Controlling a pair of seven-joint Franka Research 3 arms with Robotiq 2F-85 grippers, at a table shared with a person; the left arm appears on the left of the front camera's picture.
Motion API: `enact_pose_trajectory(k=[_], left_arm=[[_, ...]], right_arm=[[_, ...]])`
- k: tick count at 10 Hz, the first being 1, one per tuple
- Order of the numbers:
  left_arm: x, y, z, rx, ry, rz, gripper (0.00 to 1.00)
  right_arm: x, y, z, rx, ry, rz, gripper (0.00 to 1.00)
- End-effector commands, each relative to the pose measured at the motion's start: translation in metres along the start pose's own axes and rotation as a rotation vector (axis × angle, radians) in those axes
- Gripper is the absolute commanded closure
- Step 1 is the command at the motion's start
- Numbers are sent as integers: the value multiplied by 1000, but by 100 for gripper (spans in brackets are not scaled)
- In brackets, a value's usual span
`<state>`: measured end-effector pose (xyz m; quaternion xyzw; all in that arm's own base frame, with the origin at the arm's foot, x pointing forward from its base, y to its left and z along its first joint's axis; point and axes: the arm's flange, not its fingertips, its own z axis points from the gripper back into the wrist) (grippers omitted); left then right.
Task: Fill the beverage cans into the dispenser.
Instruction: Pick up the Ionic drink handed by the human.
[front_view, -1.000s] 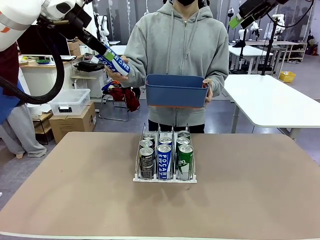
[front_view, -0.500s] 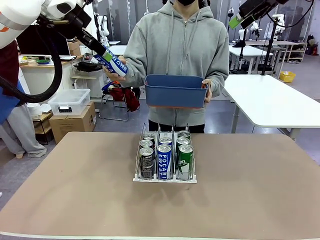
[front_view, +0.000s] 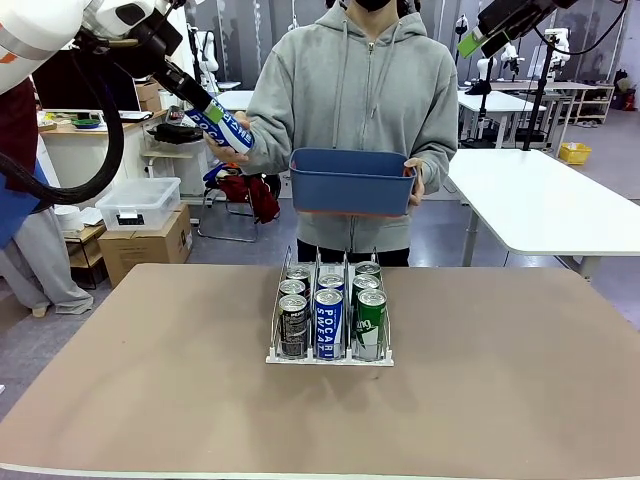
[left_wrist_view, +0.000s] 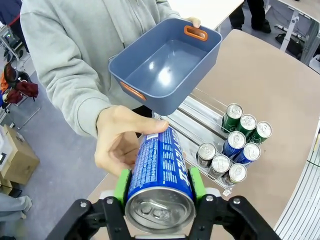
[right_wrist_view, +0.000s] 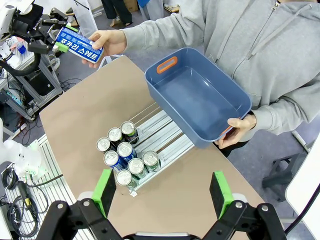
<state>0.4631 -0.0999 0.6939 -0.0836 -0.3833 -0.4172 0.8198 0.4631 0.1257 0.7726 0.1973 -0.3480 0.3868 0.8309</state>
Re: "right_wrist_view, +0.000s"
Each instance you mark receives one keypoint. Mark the person in black trousers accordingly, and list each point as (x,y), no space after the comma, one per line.
(117,10)

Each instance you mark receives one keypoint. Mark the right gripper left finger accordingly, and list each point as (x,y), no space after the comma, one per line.
(105,192)

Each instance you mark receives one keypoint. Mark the black computer box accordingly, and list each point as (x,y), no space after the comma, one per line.
(40,85)

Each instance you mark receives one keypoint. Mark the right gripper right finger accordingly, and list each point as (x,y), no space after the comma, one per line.
(221,192)

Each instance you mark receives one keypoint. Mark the large white table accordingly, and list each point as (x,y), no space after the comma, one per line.
(305,190)

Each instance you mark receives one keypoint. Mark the green beverage can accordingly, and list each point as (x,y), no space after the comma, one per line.
(123,177)
(135,165)
(150,158)

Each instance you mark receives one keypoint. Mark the person's right hand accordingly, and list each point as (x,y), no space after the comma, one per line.
(112,42)

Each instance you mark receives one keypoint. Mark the blue Pocari Sweat can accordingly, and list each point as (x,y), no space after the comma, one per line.
(77,45)
(111,158)
(124,149)

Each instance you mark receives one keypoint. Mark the person's left forearm grey sleeve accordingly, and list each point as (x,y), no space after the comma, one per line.
(287,112)

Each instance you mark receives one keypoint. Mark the slotted aluminium base plate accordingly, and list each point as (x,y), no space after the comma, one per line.
(53,162)

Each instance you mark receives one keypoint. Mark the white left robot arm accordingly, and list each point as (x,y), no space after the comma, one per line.
(6,15)

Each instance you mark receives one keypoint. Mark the blue water bottle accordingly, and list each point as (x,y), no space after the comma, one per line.
(21,48)

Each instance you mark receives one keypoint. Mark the person in grey hoodie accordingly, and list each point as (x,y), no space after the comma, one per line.
(262,45)

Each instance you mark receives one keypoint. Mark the person's right forearm grey sleeve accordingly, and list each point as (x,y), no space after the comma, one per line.
(162,30)

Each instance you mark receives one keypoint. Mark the aluminium frame cart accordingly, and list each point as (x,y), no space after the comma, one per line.
(57,86)

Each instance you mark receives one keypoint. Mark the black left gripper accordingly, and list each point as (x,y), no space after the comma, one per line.
(32,23)

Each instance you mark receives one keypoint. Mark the person's left hand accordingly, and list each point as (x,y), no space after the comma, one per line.
(242,130)

